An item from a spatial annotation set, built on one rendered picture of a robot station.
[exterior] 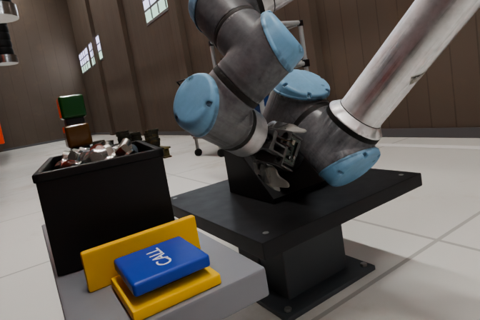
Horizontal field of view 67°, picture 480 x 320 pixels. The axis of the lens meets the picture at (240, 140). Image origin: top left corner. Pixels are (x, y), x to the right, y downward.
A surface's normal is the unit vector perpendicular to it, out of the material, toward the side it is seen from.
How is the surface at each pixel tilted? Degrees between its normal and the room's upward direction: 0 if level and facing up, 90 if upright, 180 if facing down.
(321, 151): 79
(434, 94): 90
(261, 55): 93
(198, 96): 65
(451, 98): 90
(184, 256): 0
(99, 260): 90
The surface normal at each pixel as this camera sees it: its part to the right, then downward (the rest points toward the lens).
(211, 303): 0.52, 0.02
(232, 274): -0.16, -0.98
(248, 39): -0.51, -0.27
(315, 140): -0.73, -0.04
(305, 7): -0.83, 0.20
